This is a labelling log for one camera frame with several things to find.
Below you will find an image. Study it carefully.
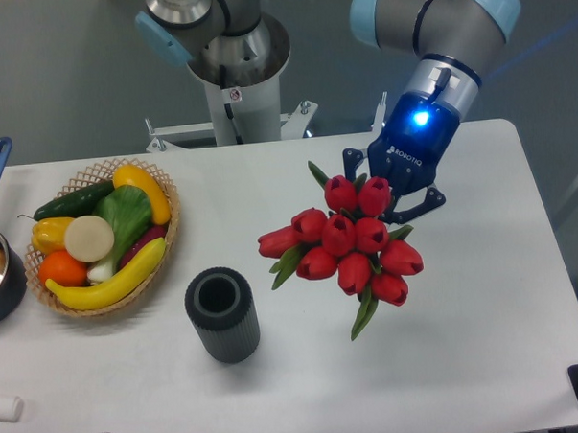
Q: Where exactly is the purple eggplant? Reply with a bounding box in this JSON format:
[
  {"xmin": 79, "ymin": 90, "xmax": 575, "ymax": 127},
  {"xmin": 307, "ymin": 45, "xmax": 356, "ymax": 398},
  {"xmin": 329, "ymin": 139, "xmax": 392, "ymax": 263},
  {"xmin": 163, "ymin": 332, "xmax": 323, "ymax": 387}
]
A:
[{"xmin": 119, "ymin": 225, "xmax": 167, "ymax": 269}]

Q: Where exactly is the round beige onion slice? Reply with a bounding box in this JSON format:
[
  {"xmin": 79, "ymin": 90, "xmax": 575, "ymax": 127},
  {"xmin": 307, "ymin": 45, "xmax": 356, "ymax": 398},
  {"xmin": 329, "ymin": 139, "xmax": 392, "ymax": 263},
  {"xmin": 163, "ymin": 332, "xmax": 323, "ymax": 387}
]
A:
[{"xmin": 63, "ymin": 216, "xmax": 115, "ymax": 262}]

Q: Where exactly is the yellow banana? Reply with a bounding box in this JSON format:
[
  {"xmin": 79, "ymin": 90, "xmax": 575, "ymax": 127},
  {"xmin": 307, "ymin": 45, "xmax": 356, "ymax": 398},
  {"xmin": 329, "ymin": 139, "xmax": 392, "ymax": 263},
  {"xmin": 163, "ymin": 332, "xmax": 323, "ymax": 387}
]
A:
[{"xmin": 45, "ymin": 238, "xmax": 167, "ymax": 311}]

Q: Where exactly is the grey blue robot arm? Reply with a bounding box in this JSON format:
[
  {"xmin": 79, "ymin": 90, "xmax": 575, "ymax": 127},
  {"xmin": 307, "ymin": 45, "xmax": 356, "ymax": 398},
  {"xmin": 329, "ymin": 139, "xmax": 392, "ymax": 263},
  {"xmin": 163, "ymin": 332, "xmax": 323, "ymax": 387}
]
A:
[{"xmin": 135, "ymin": 0, "xmax": 520, "ymax": 224}]

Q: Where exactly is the dark grey ribbed vase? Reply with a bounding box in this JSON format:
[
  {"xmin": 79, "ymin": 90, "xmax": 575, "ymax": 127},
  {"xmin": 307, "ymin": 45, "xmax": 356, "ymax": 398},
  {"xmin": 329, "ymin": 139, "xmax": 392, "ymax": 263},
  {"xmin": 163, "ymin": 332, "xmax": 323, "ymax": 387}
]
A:
[{"xmin": 184, "ymin": 266, "xmax": 261, "ymax": 364}]

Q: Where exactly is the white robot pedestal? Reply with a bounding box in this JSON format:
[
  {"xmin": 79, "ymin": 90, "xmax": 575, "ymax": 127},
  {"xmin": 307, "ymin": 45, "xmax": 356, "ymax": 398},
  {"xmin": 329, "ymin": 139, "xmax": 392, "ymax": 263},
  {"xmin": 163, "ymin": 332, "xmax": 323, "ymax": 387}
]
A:
[{"xmin": 138, "ymin": 11, "xmax": 320, "ymax": 154}]

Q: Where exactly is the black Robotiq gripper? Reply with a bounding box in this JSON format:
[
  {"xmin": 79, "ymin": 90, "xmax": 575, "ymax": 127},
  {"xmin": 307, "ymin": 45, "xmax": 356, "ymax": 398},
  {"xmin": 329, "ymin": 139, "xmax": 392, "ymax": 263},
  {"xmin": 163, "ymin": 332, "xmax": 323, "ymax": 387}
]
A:
[{"xmin": 342, "ymin": 92, "xmax": 460, "ymax": 225}]

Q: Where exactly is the orange fruit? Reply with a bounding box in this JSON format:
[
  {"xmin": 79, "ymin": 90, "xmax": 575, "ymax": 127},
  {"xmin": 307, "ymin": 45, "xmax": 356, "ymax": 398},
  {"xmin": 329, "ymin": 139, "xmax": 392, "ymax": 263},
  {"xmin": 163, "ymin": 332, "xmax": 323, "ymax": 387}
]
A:
[{"xmin": 38, "ymin": 250, "xmax": 87, "ymax": 287}]

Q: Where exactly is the white cylinder object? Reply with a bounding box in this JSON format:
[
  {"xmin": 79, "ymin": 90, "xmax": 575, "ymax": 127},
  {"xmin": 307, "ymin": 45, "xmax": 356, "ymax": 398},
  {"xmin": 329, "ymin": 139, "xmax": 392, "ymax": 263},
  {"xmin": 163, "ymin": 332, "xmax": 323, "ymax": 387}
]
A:
[{"xmin": 0, "ymin": 395, "xmax": 25, "ymax": 423}]

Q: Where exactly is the woven wicker basket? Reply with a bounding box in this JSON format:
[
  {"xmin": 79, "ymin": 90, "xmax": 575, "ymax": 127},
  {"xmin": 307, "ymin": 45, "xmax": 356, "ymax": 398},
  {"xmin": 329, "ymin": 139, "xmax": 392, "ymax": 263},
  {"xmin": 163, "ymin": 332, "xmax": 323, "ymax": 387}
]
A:
[{"xmin": 24, "ymin": 158, "xmax": 180, "ymax": 317}]

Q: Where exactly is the red tulip bouquet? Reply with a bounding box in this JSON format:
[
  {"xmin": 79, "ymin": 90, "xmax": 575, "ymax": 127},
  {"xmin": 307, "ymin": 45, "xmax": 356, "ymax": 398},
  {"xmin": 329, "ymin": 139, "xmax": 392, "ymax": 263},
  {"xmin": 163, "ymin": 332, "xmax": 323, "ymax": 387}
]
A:
[{"xmin": 258, "ymin": 162, "xmax": 424, "ymax": 339}]

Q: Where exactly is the green cucumber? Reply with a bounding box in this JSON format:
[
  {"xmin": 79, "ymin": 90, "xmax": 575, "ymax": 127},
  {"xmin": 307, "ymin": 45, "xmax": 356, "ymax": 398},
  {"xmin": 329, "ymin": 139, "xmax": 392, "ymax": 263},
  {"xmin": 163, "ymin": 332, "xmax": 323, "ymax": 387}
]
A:
[{"xmin": 18, "ymin": 180, "xmax": 114, "ymax": 221}]

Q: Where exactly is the yellow bell pepper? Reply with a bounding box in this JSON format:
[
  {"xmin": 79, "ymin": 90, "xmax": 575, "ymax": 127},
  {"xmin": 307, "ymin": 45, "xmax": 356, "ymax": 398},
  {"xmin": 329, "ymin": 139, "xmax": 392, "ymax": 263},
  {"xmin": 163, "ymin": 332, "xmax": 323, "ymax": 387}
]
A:
[{"xmin": 31, "ymin": 216, "xmax": 74, "ymax": 255}]

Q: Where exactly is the green leafy bok choy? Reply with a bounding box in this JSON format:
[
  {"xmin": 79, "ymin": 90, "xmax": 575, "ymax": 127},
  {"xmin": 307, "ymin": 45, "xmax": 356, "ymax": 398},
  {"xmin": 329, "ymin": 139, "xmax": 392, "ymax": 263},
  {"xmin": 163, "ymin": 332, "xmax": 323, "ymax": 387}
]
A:
[{"xmin": 87, "ymin": 185, "xmax": 152, "ymax": 285}]

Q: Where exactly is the yellow squash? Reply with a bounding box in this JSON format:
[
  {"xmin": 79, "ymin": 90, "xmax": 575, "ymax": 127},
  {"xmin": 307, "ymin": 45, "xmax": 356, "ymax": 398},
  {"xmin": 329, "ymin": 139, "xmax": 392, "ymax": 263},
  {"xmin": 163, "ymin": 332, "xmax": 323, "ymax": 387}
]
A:
[{"xmin": 112, "ymin": 164, "xmax": 171, "ymax": 226}]

